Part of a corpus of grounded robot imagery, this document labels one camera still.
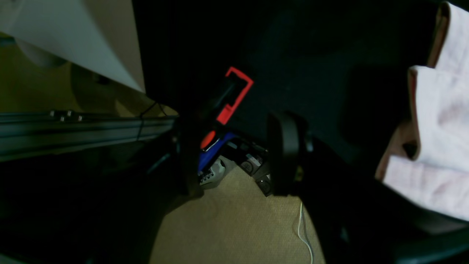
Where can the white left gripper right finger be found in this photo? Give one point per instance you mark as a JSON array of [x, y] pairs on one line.
[[358, 219]]

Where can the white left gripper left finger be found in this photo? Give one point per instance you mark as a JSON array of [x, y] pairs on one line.
[[101, 205]]

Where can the pink T-shirt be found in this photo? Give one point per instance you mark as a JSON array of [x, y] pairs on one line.
[[427, 158]]

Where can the black table cloth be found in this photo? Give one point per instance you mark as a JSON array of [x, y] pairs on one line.
[[340, 64]]

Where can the orange black clamp right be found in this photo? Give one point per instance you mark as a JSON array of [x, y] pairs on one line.
[[231, 91]]

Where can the white bin right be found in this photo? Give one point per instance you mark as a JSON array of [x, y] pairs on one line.
[[99, 35]]

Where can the blue clamp handle right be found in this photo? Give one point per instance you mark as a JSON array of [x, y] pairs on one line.
[[211, 148]]

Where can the black power strip with cables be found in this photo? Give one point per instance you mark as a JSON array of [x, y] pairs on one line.
[[253, 159]]

